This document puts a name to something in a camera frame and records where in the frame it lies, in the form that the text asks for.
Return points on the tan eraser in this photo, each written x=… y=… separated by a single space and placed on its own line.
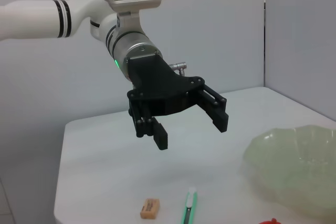
x=149 y=209

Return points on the red orange fruit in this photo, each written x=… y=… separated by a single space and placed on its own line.
x=273 y=222

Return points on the green white utility knife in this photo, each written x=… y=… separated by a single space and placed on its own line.
x=189 y=203

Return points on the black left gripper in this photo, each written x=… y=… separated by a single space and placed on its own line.
x=157 y=87

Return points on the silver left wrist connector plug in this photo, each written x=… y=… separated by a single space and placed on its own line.
x=178 y=65

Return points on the translucent green fruit plate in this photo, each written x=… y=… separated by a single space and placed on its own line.
x=294 y=171

